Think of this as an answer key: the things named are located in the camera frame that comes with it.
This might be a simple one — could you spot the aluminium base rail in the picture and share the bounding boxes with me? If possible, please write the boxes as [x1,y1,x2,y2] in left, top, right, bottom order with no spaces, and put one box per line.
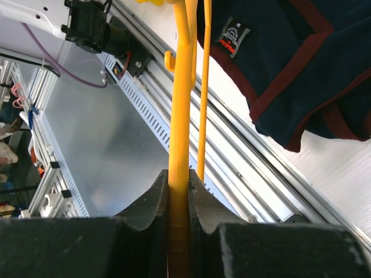
[111,1,370,250]

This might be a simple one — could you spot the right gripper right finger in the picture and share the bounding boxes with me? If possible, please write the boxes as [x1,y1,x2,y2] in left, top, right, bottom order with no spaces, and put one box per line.
[188,169,243,277]

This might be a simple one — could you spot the white slotted cable duct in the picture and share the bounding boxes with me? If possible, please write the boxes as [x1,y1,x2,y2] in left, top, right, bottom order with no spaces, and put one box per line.
[97,52,232,215]

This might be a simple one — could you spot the navy maroon tank top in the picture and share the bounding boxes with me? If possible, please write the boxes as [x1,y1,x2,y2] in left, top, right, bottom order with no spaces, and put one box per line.
[210,0,370,152]

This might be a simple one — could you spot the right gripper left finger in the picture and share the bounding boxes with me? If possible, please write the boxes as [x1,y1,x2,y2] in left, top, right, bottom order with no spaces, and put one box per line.
[112,170,169,277]

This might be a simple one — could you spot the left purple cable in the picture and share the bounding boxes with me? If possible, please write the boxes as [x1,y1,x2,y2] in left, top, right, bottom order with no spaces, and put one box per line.
[20,23,110,89]

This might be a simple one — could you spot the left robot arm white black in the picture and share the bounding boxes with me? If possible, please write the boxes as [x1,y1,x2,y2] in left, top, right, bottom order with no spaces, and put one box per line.
[1,1,130,57]

